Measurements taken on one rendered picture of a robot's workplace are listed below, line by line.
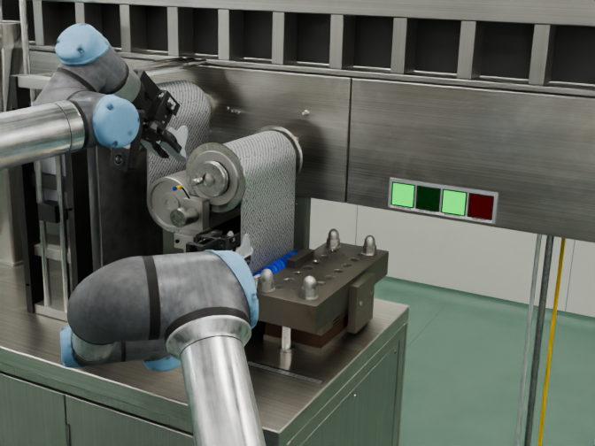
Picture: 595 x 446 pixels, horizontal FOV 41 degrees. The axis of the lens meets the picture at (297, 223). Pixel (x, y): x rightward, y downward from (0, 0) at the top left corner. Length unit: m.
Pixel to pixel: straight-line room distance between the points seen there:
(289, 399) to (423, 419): 1.81
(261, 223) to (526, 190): 0.57
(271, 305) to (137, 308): 0.62
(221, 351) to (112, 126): 0.38
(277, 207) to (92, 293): 0.79
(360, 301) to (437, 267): 2.70
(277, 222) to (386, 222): 2.69
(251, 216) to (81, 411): 0.54
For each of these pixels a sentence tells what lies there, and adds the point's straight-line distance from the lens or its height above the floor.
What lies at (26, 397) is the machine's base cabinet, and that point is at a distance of 1.85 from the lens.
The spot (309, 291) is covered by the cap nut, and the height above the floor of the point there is 1.05.
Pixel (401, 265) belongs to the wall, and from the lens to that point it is 4.52.
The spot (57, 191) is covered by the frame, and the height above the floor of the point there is 1.20.
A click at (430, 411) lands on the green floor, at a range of 3.36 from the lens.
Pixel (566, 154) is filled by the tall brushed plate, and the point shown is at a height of 1.32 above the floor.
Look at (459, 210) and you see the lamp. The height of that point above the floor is 1.17.
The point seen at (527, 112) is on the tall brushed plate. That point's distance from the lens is 1.75.
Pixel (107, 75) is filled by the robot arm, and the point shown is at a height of 1.49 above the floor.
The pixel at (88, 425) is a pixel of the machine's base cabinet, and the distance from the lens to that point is 1.75.
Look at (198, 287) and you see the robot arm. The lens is 1.07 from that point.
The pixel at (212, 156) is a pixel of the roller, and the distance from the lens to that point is 1.66.
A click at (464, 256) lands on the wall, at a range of 4.38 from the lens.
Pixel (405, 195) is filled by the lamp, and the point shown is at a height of 1.19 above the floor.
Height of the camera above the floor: 1.65
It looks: 17 degrees down
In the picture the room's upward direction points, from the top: 2 degrees clockwise
